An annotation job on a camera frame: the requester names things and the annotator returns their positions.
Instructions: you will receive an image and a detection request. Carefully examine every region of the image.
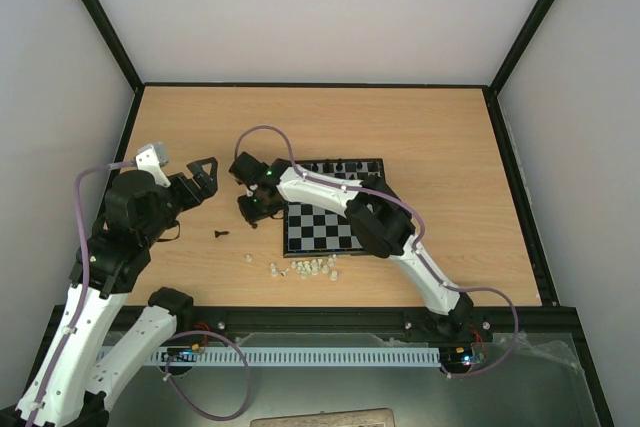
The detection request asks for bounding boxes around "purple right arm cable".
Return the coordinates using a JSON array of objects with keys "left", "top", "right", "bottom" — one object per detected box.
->
[{"left": 233, "top": 125, "right": 521, "bottom": 379}]

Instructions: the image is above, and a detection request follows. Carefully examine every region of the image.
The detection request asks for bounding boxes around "light blue cable duct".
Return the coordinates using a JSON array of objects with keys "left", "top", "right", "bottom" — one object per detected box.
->
[{"left": 145, "top": 347, "right": 441, "bottom": 368}]

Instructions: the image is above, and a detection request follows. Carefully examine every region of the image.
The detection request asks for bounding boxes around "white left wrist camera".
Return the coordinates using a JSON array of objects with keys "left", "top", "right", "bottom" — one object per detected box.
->
[{"left": 134, "top": 142, "right": 170, "bottom": 188}]

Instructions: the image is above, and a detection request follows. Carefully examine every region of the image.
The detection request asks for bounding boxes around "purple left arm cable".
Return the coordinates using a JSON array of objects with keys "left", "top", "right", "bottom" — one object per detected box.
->
[{"left": 24, "top": 159, "right": 252, "bottom": 427}]

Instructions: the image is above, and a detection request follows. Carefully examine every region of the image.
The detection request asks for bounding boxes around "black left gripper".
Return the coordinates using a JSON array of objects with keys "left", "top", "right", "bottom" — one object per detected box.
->
[{"left": 143, "top": 157, "right": 220, "bottom": 243}]

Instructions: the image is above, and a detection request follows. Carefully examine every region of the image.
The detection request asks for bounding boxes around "black and grey chessboard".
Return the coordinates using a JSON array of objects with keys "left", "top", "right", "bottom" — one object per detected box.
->
[{"left": 283, "top": 158, "right": 385, "bottom": 258}]

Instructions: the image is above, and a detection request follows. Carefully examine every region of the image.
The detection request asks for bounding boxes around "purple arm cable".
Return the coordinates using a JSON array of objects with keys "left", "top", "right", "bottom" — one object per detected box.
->
[
  {"left": 233, "top": 125, "right": 521, "bottom": 379},
  {"left": 24, "top": 159, "right": 252, "bottom": 427}
]

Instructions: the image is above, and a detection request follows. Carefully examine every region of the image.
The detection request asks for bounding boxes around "small circuit board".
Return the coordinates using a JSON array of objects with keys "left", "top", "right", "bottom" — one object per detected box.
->
[{"left": 449, "top": 343, "right": 488, "bottom": 366}]

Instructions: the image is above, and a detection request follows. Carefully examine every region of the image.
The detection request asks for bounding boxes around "black enclosure frame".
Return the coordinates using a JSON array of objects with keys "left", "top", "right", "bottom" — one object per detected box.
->
[{"left": 9, "top": 0, "right": 640, "bottom": 427}]

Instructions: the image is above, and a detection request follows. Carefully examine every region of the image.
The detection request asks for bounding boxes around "white chess pieces cluster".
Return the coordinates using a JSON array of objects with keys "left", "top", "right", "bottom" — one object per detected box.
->
[{"left": 290, "top": 254, "right": 338, "bottom": 278}]

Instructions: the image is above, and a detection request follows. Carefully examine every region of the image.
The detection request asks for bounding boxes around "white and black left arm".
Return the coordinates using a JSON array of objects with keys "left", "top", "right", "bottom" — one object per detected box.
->
[{"left": 1, "top": 154, "right": 218, "bottom": 426}]

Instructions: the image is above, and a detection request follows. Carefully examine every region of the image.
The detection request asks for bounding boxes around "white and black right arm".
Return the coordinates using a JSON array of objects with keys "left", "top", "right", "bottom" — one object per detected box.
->
[{"left": 229, "top": 152, "right": 473, "bottom": 339}]

